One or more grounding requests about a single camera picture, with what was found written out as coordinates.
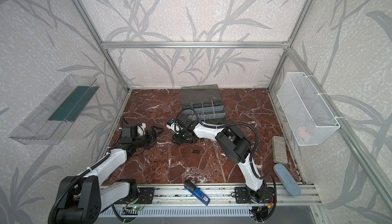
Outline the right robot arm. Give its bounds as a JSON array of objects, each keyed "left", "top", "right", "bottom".
[{"left": 166, "top": 114, "right": 267, "bottom": 203}]

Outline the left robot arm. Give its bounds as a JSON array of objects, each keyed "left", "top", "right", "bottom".
[{"left": 48, "top": 123, "right": 164, "bottom": 224}]

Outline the grey compartment organizer box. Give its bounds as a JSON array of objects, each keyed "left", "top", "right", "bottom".
[{"left": 181, "top": 84, "right": 227, "bottom": 125}]

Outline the blue black utility knife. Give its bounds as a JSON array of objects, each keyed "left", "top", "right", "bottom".
[{"left": 184, "top": 180, "right": 210, "bottom": 206}]

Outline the grey sponge block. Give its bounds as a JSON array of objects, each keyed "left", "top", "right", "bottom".
[{"left": 272, "top": 136, "right": 288, "bottom": 165}]

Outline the pink object in basket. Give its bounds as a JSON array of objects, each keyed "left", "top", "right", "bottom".
[{"left": 297, "top": 127, "right": 310, "bottom": 141}]

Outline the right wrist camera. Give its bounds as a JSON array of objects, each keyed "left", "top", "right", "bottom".
[{"left": 166, "top": 120, "right": 182, "bottom": 134}]

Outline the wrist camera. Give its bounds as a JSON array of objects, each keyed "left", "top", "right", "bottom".
[
  {"left": 136, "top": 123, "right": 146, "bottom": 136},
  {"left": 166, "top": 120, "right": 182, "bottom": 134}
]

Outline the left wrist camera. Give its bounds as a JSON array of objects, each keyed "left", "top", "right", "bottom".
[{"left": 136, "top": 123, "right": 146, "bottom": 136}]

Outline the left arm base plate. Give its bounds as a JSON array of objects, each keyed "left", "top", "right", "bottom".
[{"left": 114, "top": 187, "right": 155, "bottom": 205}]

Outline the aluminium front rail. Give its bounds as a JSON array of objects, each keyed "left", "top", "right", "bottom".
[{"left": 76, "top": 182, "right": 322, "bottom": 210}]

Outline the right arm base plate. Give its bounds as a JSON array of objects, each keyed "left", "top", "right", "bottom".
[{"left": 232, "top": 187, "right": 275, "bottom": 205}]

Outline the clear acrylic wall shelf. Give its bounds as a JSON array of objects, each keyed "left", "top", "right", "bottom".
[{"left": 9, "top": 75, "right": 100, "bottom": 145}]

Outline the white wire mesh basket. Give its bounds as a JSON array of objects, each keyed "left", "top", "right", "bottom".
[{"left": 277, "top": 72, "right": 341, "bottom": 146}]

